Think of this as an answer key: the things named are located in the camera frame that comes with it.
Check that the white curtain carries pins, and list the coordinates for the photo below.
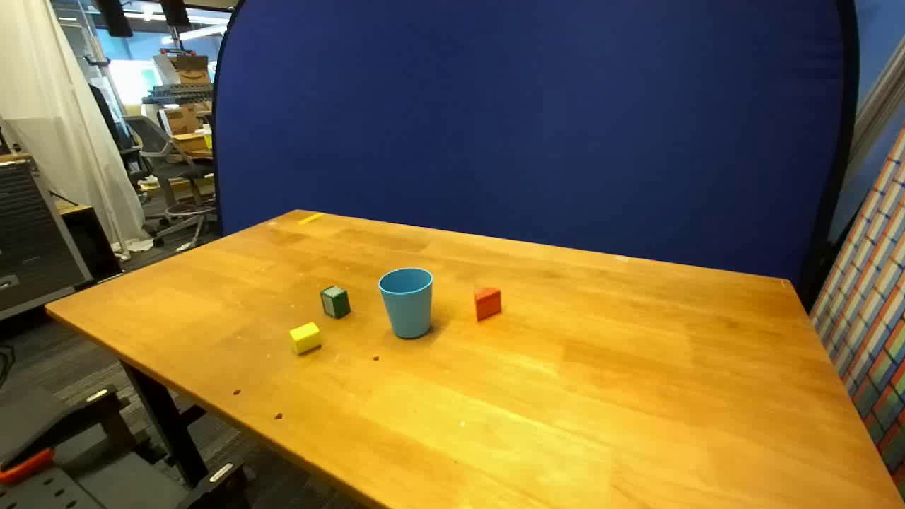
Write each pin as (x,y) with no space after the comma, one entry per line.
(66,104)

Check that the multicolour checkered panel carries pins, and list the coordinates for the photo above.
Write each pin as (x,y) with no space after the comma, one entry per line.
(872,312)

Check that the blue fabric backdrop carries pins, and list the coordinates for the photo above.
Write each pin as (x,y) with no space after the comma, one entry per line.
(527,123)

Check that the shelf with cardboard boxes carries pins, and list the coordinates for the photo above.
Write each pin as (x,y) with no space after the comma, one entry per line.
(188,99)

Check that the black floor equipment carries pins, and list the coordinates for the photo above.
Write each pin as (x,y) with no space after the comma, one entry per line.
(86,461)

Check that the black table leg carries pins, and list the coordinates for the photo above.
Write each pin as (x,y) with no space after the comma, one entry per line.
(170,420)

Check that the yellow wooden block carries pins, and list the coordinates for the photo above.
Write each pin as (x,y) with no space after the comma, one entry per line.
(307,338)

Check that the green wooden block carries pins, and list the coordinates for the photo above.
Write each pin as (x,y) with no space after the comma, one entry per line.
(335,302)

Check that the black equipment case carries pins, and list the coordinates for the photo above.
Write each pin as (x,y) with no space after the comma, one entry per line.
(33,237)

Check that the red wooden block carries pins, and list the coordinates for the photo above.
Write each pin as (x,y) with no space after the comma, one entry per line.
(486,303)

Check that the blue plastic cup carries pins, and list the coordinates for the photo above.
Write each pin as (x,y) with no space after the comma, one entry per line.
(409,307)

